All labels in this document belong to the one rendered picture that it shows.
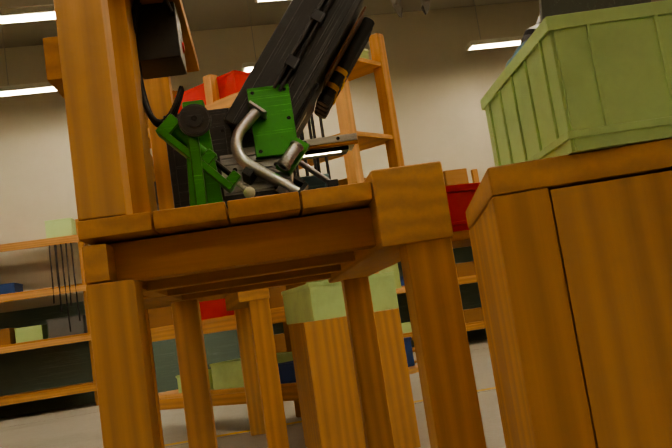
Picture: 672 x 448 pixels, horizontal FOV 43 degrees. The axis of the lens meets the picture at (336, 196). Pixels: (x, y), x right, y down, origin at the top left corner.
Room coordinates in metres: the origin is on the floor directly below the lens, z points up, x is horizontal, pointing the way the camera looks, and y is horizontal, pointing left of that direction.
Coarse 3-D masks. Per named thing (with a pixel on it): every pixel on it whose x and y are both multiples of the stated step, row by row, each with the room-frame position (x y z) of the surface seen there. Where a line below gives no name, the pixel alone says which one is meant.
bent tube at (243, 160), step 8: (256, 104) 2.22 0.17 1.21; (248, 112) 2.23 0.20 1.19; (256, 112) 2.22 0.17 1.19; (264, 112) 2.22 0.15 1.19; (248, 120) 2.21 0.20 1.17; (240, 128) 2.20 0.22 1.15; (248, 128) 2.22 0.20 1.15; (232, 136) 2.20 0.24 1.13; (240, 136) 2.20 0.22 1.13; (232, 144) 2.19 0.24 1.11; (240, 144) 2.20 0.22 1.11; (232, 152) 2.20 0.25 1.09; (240, 152) 2.19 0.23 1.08; (240, 160) 2.18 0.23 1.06; (248, 160) 2.18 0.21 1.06; (256, 168) 2.18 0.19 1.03; (264, 168) 2.18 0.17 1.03; (264, 176) 2.18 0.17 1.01; (272, 176) 2.17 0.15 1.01; (280, 176) 2.18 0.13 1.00; (272, 184) 2.18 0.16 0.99; (280, 184) 2.17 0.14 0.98; (288, 184) 2.17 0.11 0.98
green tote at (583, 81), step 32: (544, 32) 1.04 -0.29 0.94; (576, 32) 1.03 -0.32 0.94; (608, 32) 1.03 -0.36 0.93; (640, 32) 1.04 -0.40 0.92; (512, 64) 1.21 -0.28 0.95; (544, 64) 1.07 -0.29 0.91; (576, 64) 1.03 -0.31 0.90; (608, 64) 1.03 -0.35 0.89; (640, 64) 1.03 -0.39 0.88; (512, 96) 1.25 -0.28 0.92; (544, 96) 1.10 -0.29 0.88; (576, 96) 1.03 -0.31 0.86; (608, 96) 1.03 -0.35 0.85; (640, 96) 1.03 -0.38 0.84; (512, 128) 1.28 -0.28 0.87; (544, 128) 1.13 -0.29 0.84; (576, 128) 1.03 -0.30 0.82; (608, 128) 1.03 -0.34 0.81; (640, 128) 1.03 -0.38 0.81; (512, 160) 1.31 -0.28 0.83
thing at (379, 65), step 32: (384, 64) 5.18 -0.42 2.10; (192, 96) 5.71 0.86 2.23; (224, 96) 5.51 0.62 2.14; (384, 96) 5.17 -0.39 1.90; (320, 128) 4.90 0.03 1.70; (352, 128) 4.85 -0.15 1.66; (384, 128) 5.19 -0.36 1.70; (320, 160) 5.52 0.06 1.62; (352, 160) 4.83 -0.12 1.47; (288, 288) 5.34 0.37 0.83; (160, 320) 6.12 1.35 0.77; (224, 320) 5.54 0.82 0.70; (288, 352) 5.80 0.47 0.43; (224, 384) 5.72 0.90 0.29; (288, 384) 5.30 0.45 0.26
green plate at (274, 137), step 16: (256, 96) 2.27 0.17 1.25; (272, 96) 2.27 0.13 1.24; (288, 96) 2.28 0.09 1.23; (272, 112) 2.26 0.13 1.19; (288, 112) 2.26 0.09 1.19; (256, 128) 2.25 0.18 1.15; (272, 128) 2.25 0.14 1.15; (288, 128) 2.25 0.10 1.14; (256, 144) 2.23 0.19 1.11; (272, 144) 2.23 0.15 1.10; (288, 144) 2.24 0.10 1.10
